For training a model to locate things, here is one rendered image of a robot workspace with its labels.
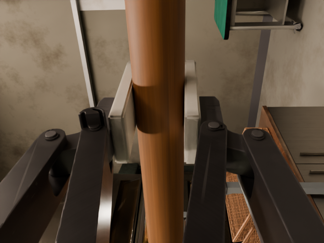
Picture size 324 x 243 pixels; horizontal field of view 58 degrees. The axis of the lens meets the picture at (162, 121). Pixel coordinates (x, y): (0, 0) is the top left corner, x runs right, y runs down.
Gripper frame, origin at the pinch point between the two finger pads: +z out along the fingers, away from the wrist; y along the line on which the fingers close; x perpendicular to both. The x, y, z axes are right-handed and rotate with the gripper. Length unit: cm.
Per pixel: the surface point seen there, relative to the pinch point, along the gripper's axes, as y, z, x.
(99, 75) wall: -111, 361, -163
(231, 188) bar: 26, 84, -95
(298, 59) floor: 118, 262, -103
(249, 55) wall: 96, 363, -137
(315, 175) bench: 71, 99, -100
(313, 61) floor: 118, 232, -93
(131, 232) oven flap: -29, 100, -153
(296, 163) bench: 65, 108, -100
